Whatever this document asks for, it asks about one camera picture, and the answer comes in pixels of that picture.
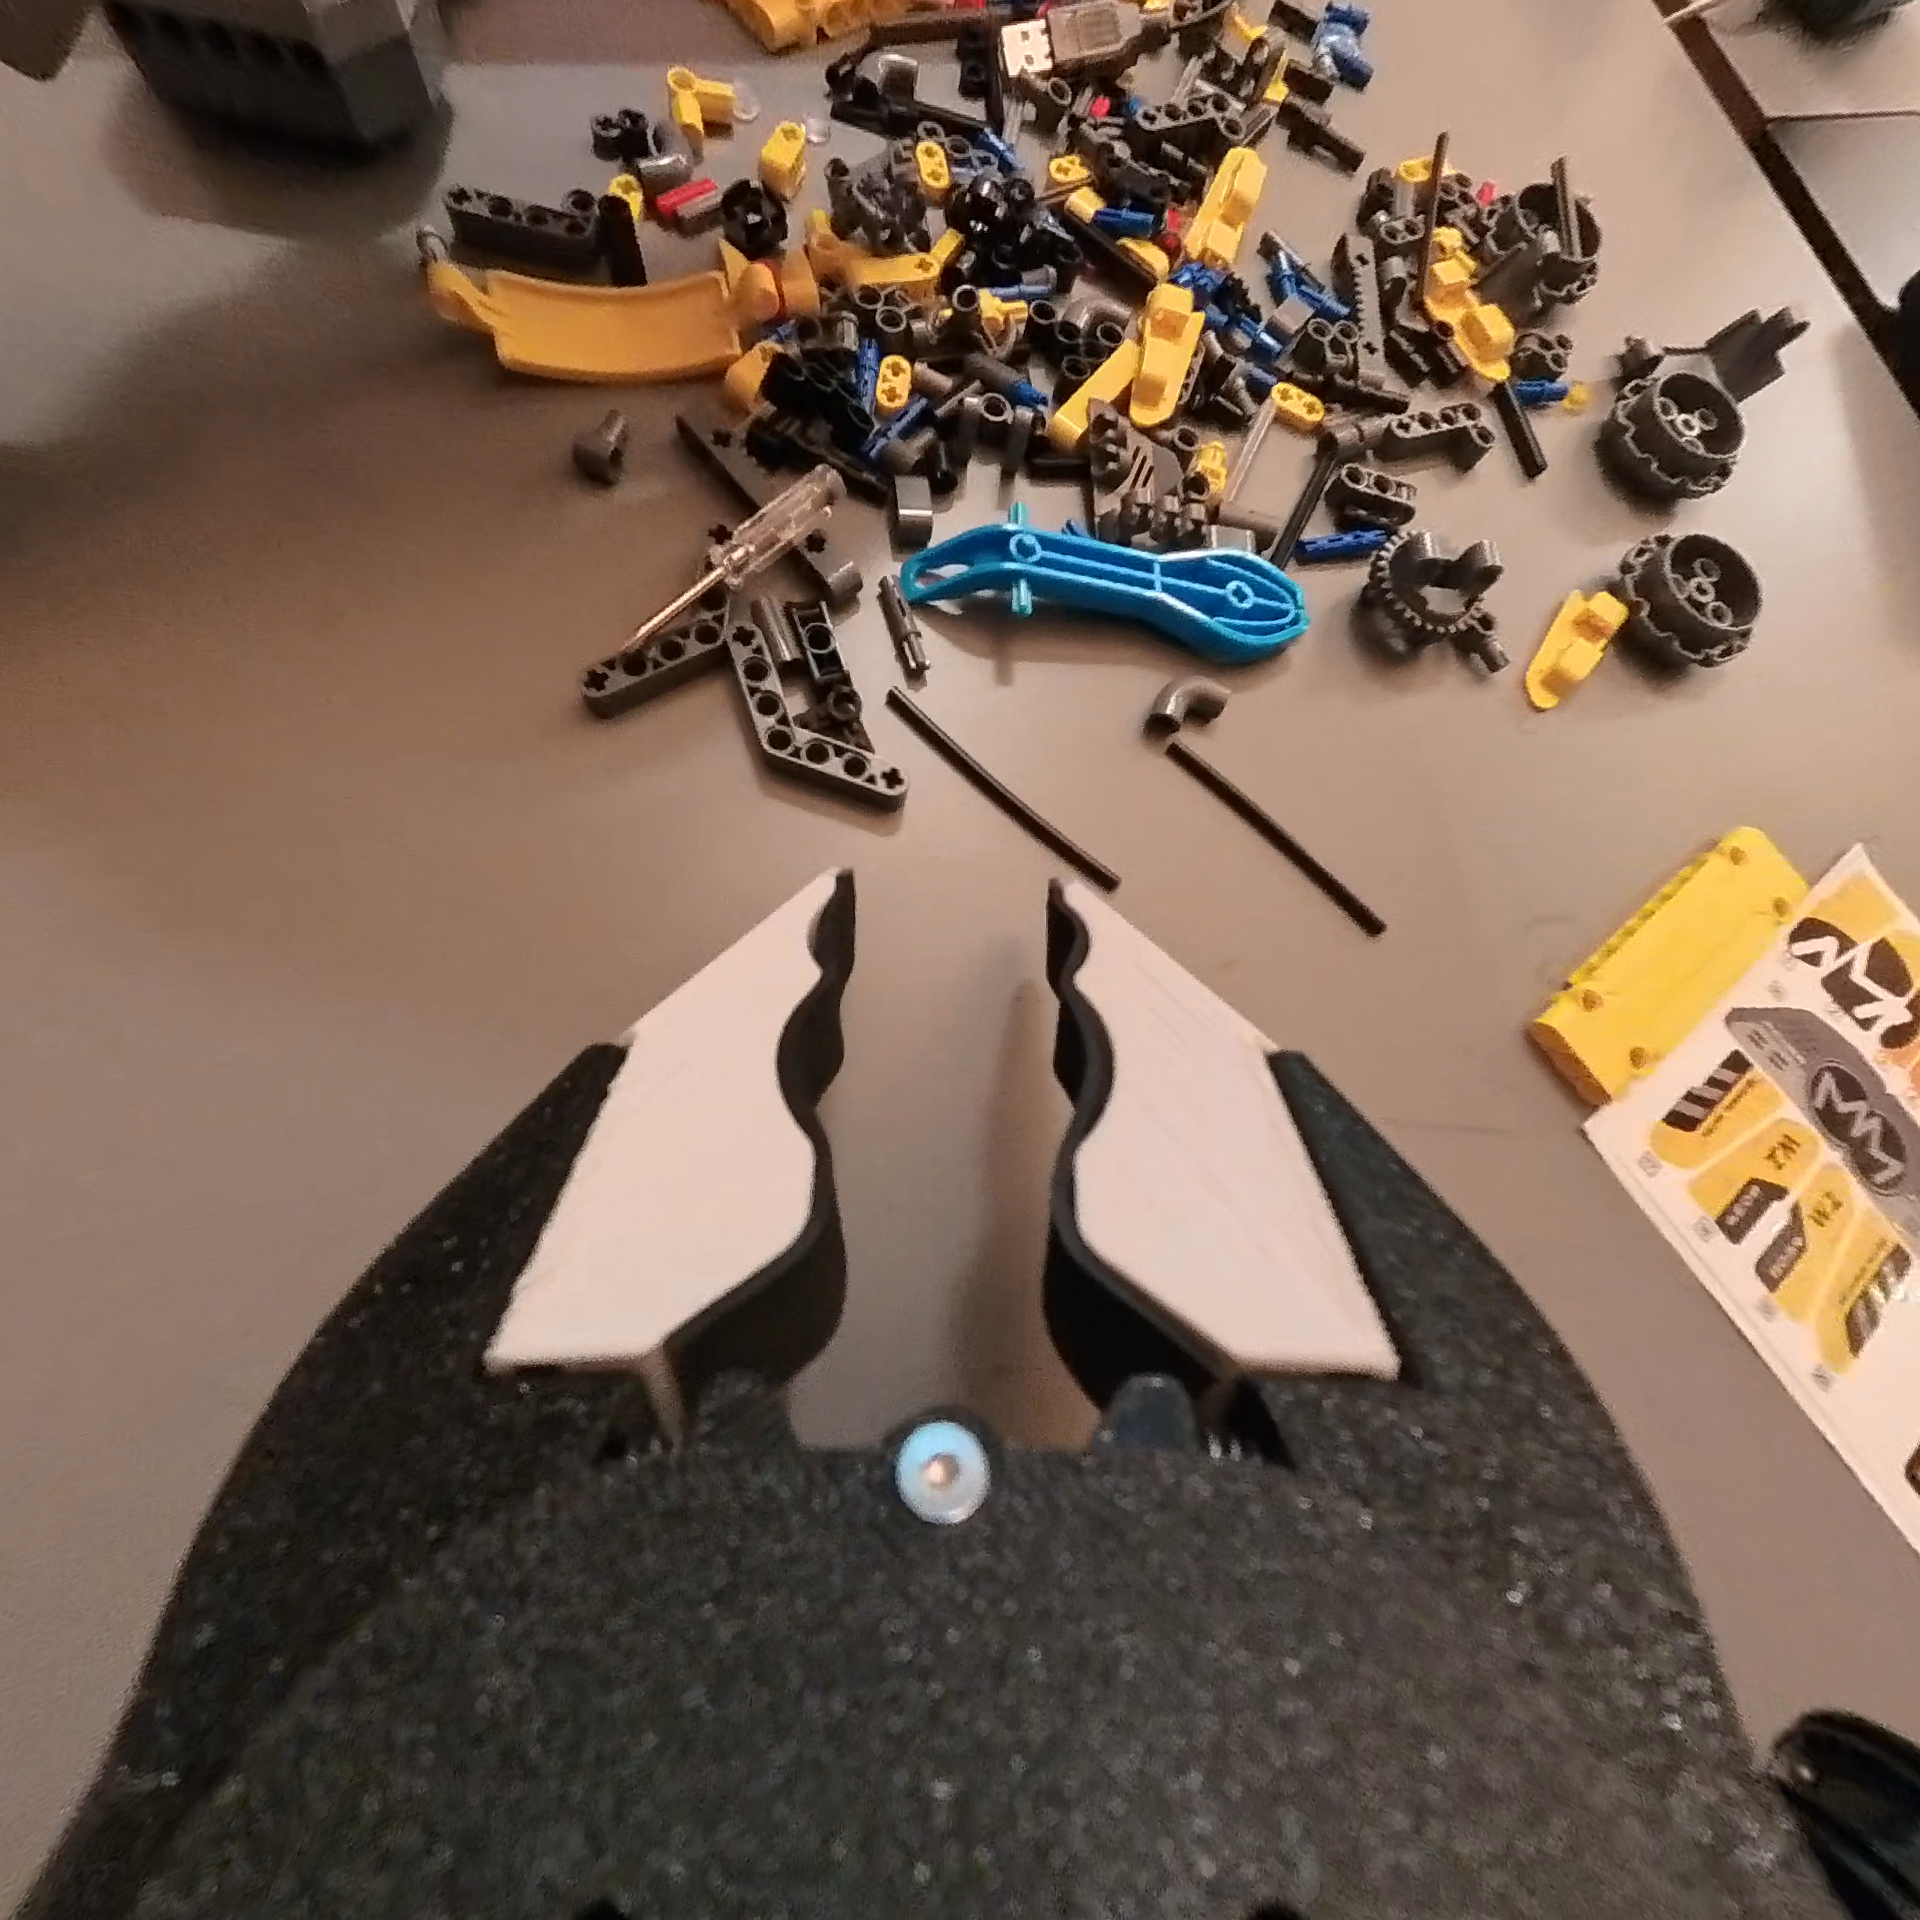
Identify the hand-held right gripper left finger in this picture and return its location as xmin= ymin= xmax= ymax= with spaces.
xmin=482 ymin=866 xmax=859 ymax=1445

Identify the small clear-handled screwdriver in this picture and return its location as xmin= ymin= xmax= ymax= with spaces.
xmin=615 ymin=464 xmax=847 ymax=654

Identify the dark grey gear ring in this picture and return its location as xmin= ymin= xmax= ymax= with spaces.
xmin=1353 ymin=525 xmax=1510 ymax=672

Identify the thin black rod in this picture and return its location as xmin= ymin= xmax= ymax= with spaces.
xmin=1168 ymin=736 xmax=1385 ymax=939
xmin=886 ymin=689 xmax=1122 ymax=889

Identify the yellow and grey sticker sheet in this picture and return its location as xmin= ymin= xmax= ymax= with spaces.
xmin=1582 ymin=843 xmax=1920 ymax=1554

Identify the blue brick separator tool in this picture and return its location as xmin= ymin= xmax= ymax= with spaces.
xmin=902 ymin=509 xmax=1311 ymax=670

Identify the grey toy battery hub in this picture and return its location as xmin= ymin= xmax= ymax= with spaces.
xmin=105 ymin=0 xmax=454 ymax=154

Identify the black usb plug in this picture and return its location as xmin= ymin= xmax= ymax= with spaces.
xmin=996 ymin=0 xmax=1151 ymax=81

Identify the pile of toy building pieces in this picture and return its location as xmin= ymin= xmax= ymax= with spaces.
xmin=592 ymin=0 xmax=1601 ymax=594

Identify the dark grey toy wheel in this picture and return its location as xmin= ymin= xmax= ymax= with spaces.
xmin=1594 ymin=373 xmax=1750 ymax=505
xmin=1617 ymin=532 xmax=1767 ymax=672

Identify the angled dark grey holed beam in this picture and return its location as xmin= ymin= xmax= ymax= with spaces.
xmin=726 ymin=596 xmax=913 ymax=812

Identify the small yellow toy panel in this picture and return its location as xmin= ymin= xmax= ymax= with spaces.
xmin=1526 ymin=587 xmax=1633 ymax=712

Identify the straight dark grey holed beam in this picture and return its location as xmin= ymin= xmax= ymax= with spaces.
xmin=583 ymin=596 xmax=740 ymax=721

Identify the long yellow holed beam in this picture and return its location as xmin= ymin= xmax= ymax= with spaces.
xmin=721 ymin=0 xmax=963 ymax=40

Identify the long yellow toy block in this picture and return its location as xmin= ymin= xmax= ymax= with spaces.
xmin=1527 ymin=826 xmax=1814 ymax=1114

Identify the yellow curved toy panel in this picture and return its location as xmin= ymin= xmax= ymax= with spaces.
xmin=422 ymin=241 xmax=776 ymax=386

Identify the black glossy object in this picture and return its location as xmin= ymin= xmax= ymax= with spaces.
xmin=1767 ymin=1709 xmax=1920 ymax=1920

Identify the black fork connector piece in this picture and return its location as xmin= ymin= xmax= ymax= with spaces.
xmin=1617 ymin=304 xmax=1814 ymax=405

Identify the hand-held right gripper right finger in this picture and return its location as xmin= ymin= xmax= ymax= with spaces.
xmin=1046 ymin=880 xmax=1404 ymax=1385

